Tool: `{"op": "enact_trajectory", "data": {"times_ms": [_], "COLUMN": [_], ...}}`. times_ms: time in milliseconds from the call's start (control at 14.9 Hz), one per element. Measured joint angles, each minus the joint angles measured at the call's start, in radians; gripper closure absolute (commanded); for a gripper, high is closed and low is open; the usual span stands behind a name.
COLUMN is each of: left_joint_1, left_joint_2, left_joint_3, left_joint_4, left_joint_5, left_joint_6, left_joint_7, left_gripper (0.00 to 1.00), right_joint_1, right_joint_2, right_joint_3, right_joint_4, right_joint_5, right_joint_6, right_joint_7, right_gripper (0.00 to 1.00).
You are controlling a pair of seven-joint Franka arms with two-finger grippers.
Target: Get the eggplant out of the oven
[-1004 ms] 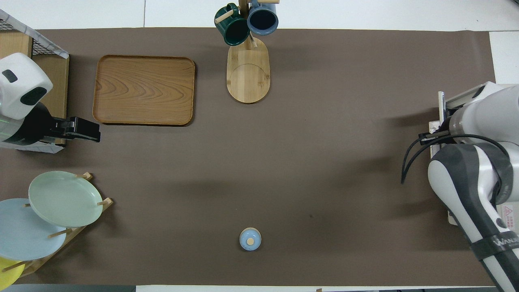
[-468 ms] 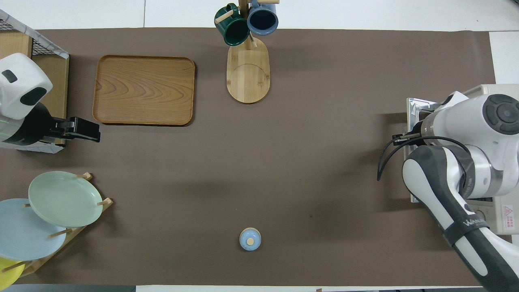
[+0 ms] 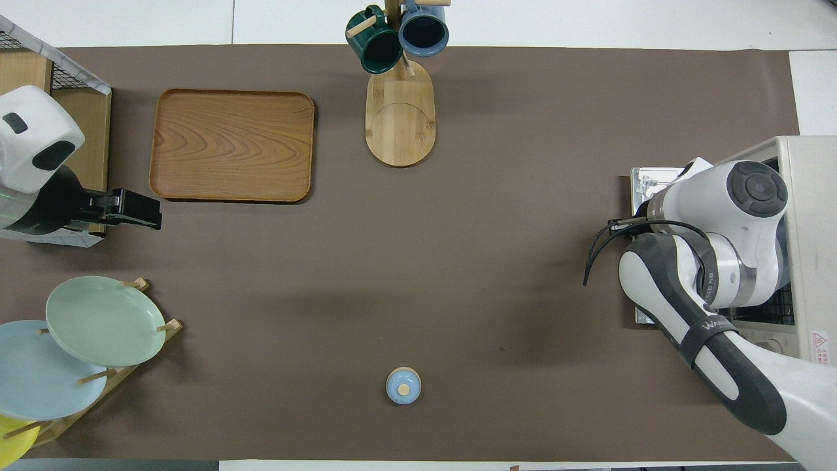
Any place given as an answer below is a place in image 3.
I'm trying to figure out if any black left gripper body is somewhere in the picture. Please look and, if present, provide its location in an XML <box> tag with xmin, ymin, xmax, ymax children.
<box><xmin>62</xmin><ymin>171</ymin><xmax>122</xmax><ymax>234</ymax></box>

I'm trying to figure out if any cream toaster oven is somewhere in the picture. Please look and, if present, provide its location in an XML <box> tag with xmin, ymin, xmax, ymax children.
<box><xmin>719</xmin><ymin>135</ymin><xmax>837</xmax><ymax>364</ymax></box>

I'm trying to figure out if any rectangular wooden tray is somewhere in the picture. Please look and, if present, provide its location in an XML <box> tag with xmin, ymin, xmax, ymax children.
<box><xmin>149</xmin><ymin>88</ymin><xmax>316</xmax><ymax>203</ymax></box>

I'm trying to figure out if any pale green plate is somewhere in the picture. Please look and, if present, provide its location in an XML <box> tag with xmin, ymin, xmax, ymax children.
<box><xmin>45</xmin><ymin>275</ymin><xmax>167</xmax><ymax>367</ymax></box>

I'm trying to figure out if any wooden plate rack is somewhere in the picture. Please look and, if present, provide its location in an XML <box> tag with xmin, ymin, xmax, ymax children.
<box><xmin>20</xmin><ymin>278</ymin><xmax>184</xmax><ymax>449</ymax></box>

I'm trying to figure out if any light blue racked plate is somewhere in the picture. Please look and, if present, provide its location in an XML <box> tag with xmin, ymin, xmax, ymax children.
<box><xmin>0</xmin><ymin>320</ymin><xmax>109</xmax><ymax>421</ymax></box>

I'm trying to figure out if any yellow plate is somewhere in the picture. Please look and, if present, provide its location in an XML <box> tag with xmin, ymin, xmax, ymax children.
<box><xmin>0</xmin><ymin>413</ymin><xmax>41</xmax><ymax>470</ymax></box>

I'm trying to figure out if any wooden mug tree stand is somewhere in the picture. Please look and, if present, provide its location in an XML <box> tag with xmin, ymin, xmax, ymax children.
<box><xmin>347</xmin><ymin>0</ymin><xmax>452</xmax><ymax>168</ymax></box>

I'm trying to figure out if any dark green mug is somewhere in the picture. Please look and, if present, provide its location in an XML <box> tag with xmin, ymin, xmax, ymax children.
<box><xmin>345</xmin><ymin>5</ymin><xmax>404</xmax><ymax>75</ymax></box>

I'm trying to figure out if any brown table mat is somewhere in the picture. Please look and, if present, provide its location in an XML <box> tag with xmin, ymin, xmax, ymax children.
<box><xmin>0</xmin><ymin>44</ymin><xmax>832</xmax><ymax>462</ymax></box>

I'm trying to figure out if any blue mug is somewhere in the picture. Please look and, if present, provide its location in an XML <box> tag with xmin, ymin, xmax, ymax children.
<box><xmin>398</xmin><ymin>0</ymin><xmax>451</xmax><ymax>58</ymax></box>

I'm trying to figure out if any black wire rack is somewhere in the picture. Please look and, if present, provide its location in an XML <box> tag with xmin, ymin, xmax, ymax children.
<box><xmin>0</xmin><ymin>50</ymin><xmax>112</xmax><ymax>248</ymax></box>

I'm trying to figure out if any black wire basket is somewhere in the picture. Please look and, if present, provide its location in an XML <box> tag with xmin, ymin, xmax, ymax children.
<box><xmin>0</xmin><ymin>29</ymin><xmax>92</xmax><ymax>92</ymax></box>

